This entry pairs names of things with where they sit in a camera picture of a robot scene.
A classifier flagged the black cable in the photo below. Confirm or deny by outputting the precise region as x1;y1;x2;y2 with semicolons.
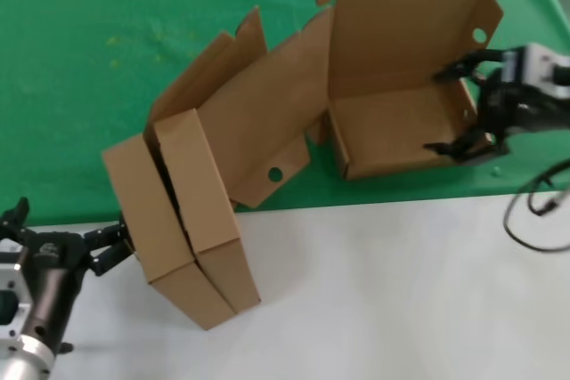
502;161;570;253

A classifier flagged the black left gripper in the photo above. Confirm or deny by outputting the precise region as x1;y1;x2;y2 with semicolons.
0;196;134;353

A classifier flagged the right wrist camera unit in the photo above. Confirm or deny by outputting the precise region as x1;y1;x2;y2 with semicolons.
501;43;570;97

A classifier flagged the cardboard box with round hole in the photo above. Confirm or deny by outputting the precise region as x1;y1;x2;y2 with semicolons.
153;5;334;313

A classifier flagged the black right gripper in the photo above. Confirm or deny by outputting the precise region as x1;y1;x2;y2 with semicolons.
422;48;570;163

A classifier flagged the cardboard box with notched lid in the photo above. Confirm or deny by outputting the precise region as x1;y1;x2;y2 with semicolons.
102;4;270;332

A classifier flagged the green table cloth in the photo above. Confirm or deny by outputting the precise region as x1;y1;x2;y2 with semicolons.
0;0;570;226

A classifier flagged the cardboard box with corners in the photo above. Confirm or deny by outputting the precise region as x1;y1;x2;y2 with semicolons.
316;0;521;182

